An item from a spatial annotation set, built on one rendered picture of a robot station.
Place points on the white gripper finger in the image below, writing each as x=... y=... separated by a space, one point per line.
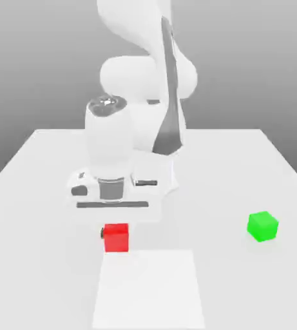
x=102 y=233

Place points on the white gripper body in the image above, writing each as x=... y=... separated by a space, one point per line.
x=112 y=205

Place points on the small red cube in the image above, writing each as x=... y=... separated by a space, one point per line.
x=116 y=238

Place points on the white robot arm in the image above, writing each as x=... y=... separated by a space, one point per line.
x=112 y=144

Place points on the small green cube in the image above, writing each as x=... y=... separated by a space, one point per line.
x=262 y=227

